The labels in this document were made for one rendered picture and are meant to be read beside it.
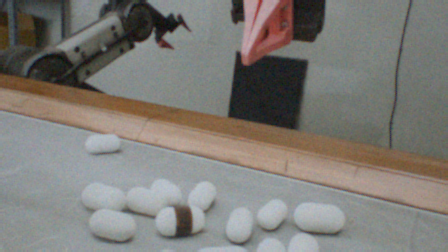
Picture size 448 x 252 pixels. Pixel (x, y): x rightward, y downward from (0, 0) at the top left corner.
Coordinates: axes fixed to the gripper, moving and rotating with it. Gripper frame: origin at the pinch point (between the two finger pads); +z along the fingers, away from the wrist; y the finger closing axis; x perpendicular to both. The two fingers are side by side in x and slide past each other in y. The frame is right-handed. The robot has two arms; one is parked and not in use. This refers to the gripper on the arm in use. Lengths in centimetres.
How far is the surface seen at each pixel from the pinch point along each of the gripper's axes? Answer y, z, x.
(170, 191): -1.6, 14.3, 2.1
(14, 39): -207, -102, 113
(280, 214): 6.9, 13.1, 3.3
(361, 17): -5, -157, 110
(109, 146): -13.2, 9.2, 7.3
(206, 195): 1.1, 13.6, 2.7
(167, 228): 0.6, 17.9, 0.0
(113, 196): -4.5, 16.9, -0.1
